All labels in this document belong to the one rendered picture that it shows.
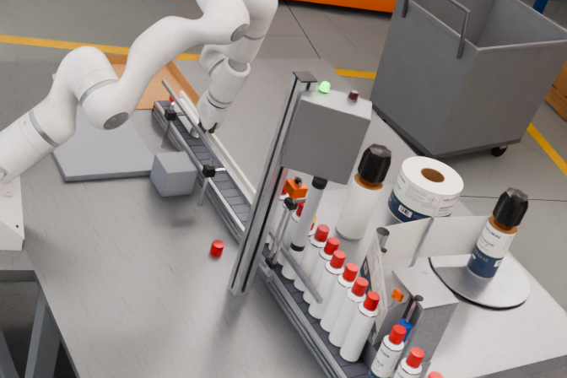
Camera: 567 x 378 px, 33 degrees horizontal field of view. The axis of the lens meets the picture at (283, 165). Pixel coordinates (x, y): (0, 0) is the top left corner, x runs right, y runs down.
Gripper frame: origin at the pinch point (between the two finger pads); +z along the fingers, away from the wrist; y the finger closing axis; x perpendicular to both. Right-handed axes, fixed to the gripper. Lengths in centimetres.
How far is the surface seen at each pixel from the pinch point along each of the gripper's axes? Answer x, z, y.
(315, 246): -2, -35, 63
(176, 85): 10.5, 22.9, -34.9
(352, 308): -2, -40, 84
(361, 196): 25, -28, 46
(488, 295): 54, -26, 82
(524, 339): 55, -30, 98
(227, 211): -5.7, -6.2, 34.4
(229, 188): -0.7, -3.9, 25.4
